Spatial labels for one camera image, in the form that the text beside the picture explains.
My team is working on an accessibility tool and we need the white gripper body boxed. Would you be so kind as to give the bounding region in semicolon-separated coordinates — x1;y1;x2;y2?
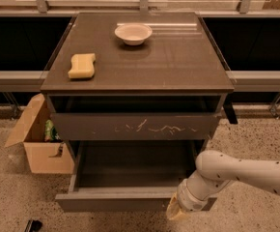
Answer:
177;178;210;212

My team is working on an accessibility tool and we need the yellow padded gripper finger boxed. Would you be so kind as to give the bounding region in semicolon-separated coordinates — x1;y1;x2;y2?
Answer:
166;192;190;220

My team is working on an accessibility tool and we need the grey drawer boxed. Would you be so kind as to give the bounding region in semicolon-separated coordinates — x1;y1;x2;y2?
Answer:
56;140;204;212
51;113;220;140

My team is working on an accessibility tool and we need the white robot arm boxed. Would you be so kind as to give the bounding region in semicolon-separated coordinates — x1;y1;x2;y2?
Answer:
166;150;280;220

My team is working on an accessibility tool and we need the dark grey drawer cabinet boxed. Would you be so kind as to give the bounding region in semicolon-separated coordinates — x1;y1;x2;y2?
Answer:
41;13;234;156

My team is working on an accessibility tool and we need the open cardboard box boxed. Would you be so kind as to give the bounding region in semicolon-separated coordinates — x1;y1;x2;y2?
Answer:
5;94;74;174

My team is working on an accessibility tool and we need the black object on floor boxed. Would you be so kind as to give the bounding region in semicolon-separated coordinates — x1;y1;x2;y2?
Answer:
24;219;42;232

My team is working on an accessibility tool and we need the green snack bag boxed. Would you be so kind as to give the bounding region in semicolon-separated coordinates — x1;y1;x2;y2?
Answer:
44;120;60;142

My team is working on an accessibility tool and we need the yellow sponge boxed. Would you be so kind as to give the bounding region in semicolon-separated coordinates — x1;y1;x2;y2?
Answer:
68;53;96;79

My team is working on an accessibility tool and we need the white ceramic bowl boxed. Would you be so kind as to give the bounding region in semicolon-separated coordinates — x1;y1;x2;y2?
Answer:
115;23;153;45

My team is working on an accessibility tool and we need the metal window railing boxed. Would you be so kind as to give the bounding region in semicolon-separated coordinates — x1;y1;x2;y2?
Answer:
0;0;280;92

